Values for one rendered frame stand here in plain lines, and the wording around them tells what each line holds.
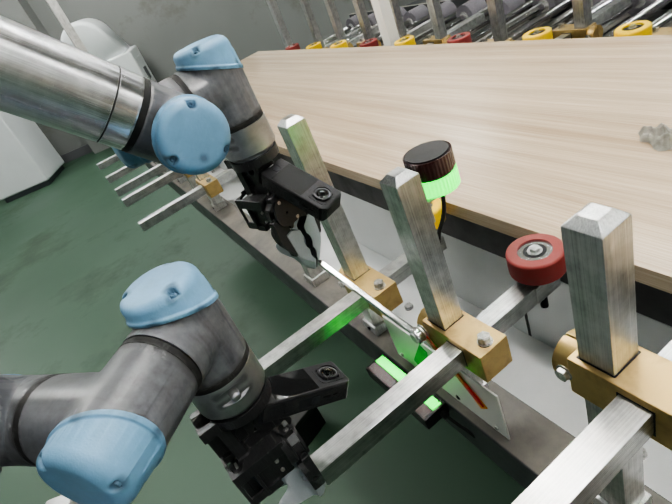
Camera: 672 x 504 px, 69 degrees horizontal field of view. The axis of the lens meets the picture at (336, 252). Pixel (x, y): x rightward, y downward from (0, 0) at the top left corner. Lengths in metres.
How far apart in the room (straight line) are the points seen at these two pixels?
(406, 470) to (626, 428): 1.20
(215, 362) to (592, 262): 0.32
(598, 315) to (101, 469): 0.39
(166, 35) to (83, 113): 6.93
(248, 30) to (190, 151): 6.83
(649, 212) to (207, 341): 0.61
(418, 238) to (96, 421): 0.40
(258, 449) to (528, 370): 0.56
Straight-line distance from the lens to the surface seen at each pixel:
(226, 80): 0.66
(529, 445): 0.79
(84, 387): 0.43
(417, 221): 0.60
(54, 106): 0.50
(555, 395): 0.93
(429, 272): 0.64
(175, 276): 0.44
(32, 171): 7.39
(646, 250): 0.74
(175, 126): 0.49
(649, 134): 0.97
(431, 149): 0.61
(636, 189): 0.86
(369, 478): 1.67
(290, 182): 0.69
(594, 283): 0.43
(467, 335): 0.69
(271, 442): 0.56
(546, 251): 0.75
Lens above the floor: 1.37
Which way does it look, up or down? 32 degrees down
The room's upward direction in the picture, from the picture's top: 24 degrees counter-clockwise
